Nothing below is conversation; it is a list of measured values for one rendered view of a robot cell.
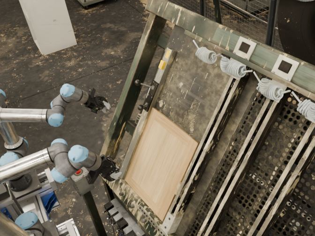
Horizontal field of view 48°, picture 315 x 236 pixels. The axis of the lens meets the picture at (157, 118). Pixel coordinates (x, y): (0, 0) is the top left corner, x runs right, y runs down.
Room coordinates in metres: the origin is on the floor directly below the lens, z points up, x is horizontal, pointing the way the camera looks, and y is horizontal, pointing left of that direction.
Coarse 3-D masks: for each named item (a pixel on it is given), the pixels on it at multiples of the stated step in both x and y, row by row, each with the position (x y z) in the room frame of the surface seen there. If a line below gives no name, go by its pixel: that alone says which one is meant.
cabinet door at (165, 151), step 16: (160, 112) 1.70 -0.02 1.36; (144, 128) 1.71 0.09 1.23; (160, 128) 1.63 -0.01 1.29; (176, 128) 1.54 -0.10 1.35; (144, 144) 1.64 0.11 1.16; (160, 144) 1.56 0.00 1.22; (176, 144) 1.48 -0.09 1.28; (192, 144) 1.41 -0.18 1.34; (144, 160) 1.57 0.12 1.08; (160, 160) 1.49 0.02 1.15; (176, 160) 1.42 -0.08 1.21; (128, 176) 1.59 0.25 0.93; (144, 176) 1.50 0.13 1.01; (160, 176) 1.43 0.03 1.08; (176, 176) 1.35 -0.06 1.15; (144, 192) 1.43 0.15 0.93; (160, 192) 1.36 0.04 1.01; (160, 208) 1.29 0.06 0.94
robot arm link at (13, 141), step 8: (0, 96) 1.70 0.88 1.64; (0, 104) 1.66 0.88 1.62; (0, 128) 1.66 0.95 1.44; (8, 128) 1.67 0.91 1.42; (8, 136) 1.66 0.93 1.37; (16, 136) 1.70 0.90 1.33; (8, 144) 1.66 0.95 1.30; (16, 144) 1.67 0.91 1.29; (24, 144) 1.72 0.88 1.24; (24, 152) 1.67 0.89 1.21
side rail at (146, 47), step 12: (156, 24) 2.10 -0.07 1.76; (144, 36) 2.09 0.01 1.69; (156, 36) 2.10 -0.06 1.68; (144, 48) 2.04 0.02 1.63; (156, 48) 2.09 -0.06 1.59; (144, 60) 2.04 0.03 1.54; (132, 72) 2.01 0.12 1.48; (144, 72) 2.03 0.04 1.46; (132, 84) 1.97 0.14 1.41; (120, 96) 1.98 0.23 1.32; (132, 96) 1.96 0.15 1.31; (120, 108) 1.92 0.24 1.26; (132, 108) 1.95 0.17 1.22; (120, 120) 1.90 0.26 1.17; (108, 132) 1.89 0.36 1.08; (120, 132) 1.89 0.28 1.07; (108, 144) 1.83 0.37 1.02
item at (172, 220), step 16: (224, 64) 1.35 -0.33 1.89; (240, 80) 1.41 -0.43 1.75; (224, 96) 1.40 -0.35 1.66; (224, 112) 1.35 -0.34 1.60; (208, 128) 1.35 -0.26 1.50; (224, 128) 1.35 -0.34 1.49; (208, 144) 1.30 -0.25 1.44; (192, 160) 1.30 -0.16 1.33; (208, 160) 1.29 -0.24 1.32; (192, 176) 1.24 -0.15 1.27; (192, 192) 1.22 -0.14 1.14; (176, 208) 1.18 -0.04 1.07; (176, 224) 1.15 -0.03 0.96
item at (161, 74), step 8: (168, 48) 1.89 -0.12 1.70; (168, 64) 1.84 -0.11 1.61; (160, 72) 1.84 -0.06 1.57; (160, 80) 1.81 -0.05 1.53; (160, 88) 1.80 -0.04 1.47; (152, 104) 1.76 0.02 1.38; (144, 112) 1.76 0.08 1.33; (144, 120) 1.72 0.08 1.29; (136, 128) 1.74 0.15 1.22; (136, 136) 1.70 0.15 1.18; (136, 144) 1.68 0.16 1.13; (128, 152) 1.68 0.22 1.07; (128, 160) 1.64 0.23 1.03; (120, 168) 1.65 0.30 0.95; (120, 176) 1.61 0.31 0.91
